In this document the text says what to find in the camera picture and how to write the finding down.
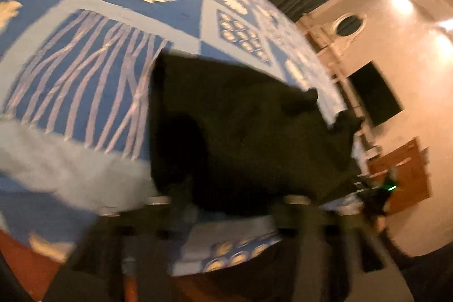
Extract blue patterned bedspread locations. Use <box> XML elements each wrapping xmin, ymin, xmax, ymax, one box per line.
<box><xmin>1</xmin><ymin>0</ymin><xmax>345</xmax><ymax>262</ymax></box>

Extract black wall television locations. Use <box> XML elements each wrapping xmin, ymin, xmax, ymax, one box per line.
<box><xmin>348</xmin><ymin>61</ymin><xmax>403</xmax><ymax>127</ymax></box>

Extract black pants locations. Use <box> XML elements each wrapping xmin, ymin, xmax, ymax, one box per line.
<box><xmin>148</xmin><ymin>52</ymin><xmax>362</xmax><ymax>218</ymax></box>

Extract brown wooden door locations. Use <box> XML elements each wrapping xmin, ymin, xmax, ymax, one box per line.
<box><xmin>367</xmin><ymin>138</ymin><xmax>431</xmax><ymax>215</ymax></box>

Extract oval wall mirror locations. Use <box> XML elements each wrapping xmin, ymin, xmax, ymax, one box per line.
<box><xmin>332</xmin><ymin>13</ymin><xmax>366</xmax><ymax>38</ymax></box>

